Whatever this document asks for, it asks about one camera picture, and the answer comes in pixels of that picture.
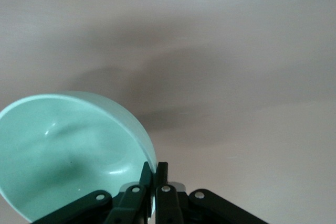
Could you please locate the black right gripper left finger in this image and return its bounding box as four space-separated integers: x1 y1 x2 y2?
30 161 154 224

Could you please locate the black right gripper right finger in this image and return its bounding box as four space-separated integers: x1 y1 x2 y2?
154 161 270 224

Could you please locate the green bowl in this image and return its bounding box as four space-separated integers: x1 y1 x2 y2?
0 90 158 222

